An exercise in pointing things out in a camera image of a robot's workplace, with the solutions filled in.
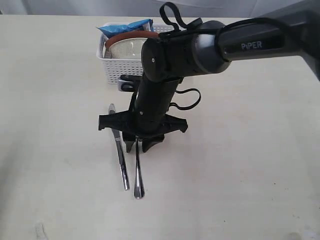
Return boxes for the white perforated plastic basket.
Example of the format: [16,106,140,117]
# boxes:
[96,21,174,84]

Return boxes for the silver table knife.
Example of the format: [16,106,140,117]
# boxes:
[108,103,131,191]

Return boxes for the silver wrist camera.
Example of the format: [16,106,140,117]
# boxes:
[117,74,142,93]

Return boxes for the brown plate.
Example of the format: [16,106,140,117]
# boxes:
[104,30,159,52]

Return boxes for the blue snack packet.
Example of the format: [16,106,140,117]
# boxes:
[97,19,154,39]

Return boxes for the speckled grey ceramic bowl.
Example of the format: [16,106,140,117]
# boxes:
[108,37,147,60]

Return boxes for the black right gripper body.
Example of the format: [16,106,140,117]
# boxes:
[98,109,188,142]

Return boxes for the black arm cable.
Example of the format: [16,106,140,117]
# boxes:
[159,1,202,111]

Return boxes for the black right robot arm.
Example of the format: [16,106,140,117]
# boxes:
[98,0,320,152]

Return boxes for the silver fork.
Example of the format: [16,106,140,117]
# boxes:
[133,136,145,199]

